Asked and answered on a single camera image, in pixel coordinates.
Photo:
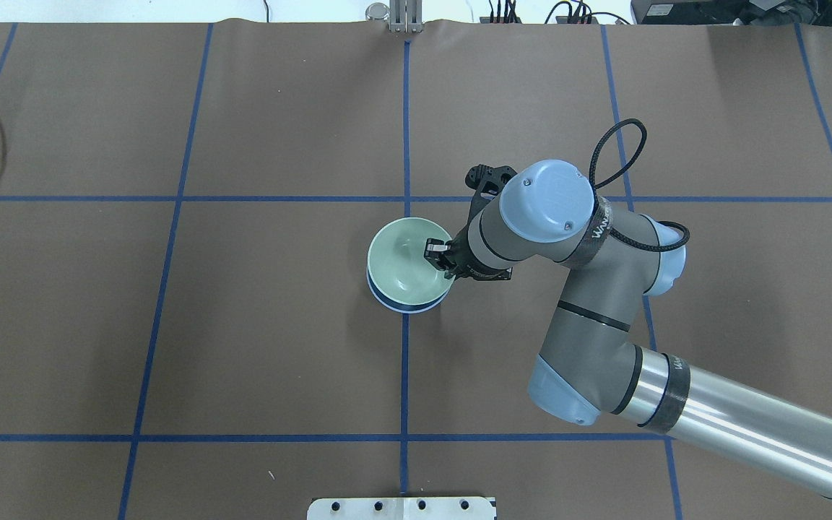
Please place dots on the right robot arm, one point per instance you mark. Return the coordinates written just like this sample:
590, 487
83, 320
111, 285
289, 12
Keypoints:
617, 258

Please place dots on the green bowl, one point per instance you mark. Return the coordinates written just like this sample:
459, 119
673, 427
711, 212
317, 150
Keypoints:
399, 248

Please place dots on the blue bowl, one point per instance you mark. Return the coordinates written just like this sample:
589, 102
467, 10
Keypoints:
411, 294

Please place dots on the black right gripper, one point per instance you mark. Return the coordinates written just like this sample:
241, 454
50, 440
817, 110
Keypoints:
461, 260

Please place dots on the white camera mast base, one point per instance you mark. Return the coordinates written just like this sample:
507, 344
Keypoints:
435, 507

